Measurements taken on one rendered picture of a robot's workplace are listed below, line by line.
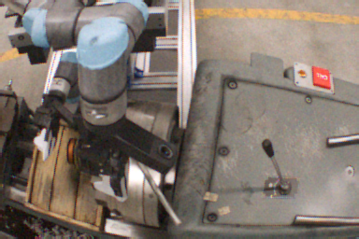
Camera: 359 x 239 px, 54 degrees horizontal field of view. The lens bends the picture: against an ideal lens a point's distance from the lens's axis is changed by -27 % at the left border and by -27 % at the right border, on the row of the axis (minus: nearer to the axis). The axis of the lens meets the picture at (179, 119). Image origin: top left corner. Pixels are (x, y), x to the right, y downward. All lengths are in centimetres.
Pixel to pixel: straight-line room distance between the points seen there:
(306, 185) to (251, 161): 16
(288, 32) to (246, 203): 209
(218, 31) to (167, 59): 53
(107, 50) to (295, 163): 54
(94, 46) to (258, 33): 230
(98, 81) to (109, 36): 7
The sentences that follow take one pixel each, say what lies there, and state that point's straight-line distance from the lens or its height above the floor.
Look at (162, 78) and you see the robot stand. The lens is 228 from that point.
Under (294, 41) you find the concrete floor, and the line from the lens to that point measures 286.
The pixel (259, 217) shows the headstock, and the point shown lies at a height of 125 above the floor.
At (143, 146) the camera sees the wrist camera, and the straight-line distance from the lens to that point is 69.
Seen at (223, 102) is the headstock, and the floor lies 125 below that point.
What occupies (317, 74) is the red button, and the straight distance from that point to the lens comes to 111.
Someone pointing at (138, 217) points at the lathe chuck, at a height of 112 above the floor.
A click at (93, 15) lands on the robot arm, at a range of 69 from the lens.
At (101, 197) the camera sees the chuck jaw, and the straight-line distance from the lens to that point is 108.
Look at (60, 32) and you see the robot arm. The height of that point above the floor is 162.
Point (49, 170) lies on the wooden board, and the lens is 141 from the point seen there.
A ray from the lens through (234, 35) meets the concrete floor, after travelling 277.
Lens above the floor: 213
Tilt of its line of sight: 61 degrees down
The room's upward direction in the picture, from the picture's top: 2 degrees counter-clockwise
